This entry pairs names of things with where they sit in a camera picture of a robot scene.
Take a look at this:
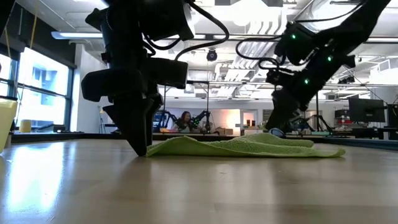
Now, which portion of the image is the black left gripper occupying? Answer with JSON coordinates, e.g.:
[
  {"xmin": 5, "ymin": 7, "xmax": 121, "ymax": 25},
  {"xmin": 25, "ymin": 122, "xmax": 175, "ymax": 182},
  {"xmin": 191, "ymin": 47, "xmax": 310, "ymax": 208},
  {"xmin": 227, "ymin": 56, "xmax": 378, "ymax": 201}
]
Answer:
[{"xmin": 81, "ymin": 58, "xmax": 190, "ymax": 157}]

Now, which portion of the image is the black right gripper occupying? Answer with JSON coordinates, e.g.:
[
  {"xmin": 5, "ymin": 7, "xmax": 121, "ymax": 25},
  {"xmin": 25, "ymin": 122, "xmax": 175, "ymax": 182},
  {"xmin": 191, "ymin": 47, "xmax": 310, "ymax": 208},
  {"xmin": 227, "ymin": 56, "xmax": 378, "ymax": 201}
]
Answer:
[{"xmin": 265, "ymin": 43, "xmax": 357, "ymax": 131}]

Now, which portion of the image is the lime green textured towel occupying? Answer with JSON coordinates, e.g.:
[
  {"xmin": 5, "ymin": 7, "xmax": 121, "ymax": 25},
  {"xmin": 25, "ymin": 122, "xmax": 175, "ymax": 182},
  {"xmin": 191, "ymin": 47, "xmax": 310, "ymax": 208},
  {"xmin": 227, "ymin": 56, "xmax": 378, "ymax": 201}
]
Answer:
[{"xmin": 146, "ymin": 133, "xmax": 346, "ymax": 159}]

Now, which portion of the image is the yellow translucent plastic basket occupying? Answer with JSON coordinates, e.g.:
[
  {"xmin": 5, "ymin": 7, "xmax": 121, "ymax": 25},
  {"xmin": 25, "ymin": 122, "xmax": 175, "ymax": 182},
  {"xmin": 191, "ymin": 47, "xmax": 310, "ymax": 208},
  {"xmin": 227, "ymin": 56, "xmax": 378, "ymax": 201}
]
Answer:
[{"xmin": 0, "ymin": 98, "xmax": 19, "ymax": 154}]

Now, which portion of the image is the blue white round object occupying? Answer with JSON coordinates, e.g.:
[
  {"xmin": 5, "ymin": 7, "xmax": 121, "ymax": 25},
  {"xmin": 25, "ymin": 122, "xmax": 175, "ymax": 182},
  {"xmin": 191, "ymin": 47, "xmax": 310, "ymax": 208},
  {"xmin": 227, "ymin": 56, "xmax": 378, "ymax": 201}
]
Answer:
[{"xmin": 269, "ymin": 128, "xmax": 287, "ymax": 139}]

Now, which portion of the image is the person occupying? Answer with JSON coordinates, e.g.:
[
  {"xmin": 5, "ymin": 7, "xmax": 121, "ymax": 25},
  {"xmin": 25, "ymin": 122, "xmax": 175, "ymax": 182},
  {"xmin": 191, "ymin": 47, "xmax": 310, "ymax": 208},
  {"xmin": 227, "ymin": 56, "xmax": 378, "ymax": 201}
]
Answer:
[{"xmin": 174, "ymin": 111, "xmax": 195, "ymax": 133}]

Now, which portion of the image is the brown cardboard box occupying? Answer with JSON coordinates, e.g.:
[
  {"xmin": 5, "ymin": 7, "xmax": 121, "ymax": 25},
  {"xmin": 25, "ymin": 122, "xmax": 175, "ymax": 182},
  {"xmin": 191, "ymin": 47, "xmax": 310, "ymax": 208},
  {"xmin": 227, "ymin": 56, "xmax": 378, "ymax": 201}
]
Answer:
[{"xmin": 216, "ymin": 126, "xmax": 234, "ymax": 136}]

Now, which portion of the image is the bright window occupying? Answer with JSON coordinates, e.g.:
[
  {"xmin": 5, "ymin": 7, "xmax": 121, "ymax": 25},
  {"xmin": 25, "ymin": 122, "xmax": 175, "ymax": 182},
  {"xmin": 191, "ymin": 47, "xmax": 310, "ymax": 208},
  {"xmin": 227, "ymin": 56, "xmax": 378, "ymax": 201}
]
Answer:
[{"xmin": 17, "ymin": 46, "xmax": 74, "ymax": 132}]

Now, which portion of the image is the yellow cylindrical bin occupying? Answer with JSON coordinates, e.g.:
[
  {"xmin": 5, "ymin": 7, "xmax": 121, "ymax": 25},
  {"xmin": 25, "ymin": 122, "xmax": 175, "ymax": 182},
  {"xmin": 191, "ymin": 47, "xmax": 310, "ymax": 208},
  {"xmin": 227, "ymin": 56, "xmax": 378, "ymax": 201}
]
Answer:
[{"xmin": 19, "ymin": 119, "xmax": 32, "ymax": 134}]

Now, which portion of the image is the black aluminium table frame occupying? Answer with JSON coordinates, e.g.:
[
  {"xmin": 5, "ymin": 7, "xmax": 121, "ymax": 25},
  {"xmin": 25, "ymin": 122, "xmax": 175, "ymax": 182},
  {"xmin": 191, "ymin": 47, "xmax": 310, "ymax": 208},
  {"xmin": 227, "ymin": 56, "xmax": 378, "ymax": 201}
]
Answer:
[{"xmin": 11, "ymin": 126, "xmax": 398, "ymax": 151}]

